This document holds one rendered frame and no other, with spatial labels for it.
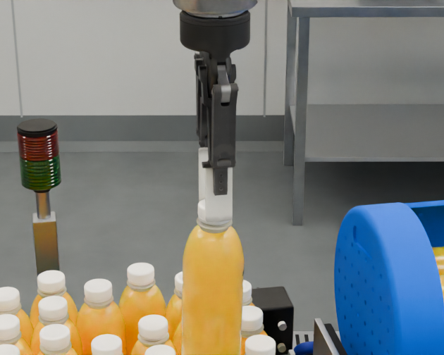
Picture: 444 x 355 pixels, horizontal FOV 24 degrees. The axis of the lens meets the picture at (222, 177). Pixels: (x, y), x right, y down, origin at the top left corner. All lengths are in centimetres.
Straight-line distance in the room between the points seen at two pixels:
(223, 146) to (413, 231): 37
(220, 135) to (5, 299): 49
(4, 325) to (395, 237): 52
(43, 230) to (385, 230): 60
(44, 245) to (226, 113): 69
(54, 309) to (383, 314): 44
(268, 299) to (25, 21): 333
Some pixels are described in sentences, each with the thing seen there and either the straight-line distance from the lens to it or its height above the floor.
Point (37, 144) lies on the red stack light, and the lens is 161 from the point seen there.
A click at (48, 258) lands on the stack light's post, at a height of 103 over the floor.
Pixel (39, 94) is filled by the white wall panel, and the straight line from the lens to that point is 491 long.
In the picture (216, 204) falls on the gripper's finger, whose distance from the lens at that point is 114.
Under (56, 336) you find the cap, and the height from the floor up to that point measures 111.
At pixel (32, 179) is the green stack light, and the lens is 164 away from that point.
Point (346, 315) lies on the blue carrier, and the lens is 152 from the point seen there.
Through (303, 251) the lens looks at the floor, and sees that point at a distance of 393.
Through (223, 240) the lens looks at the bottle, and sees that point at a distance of 117.
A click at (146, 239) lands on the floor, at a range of 402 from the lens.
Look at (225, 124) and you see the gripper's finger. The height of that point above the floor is 145.
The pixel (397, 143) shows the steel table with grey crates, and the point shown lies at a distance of 422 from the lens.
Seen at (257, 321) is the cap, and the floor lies 111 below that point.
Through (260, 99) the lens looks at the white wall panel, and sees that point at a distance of 485.
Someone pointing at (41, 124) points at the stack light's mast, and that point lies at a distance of 164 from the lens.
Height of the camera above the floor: 183
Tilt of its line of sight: 24 degrees down
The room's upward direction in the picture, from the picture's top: straight up
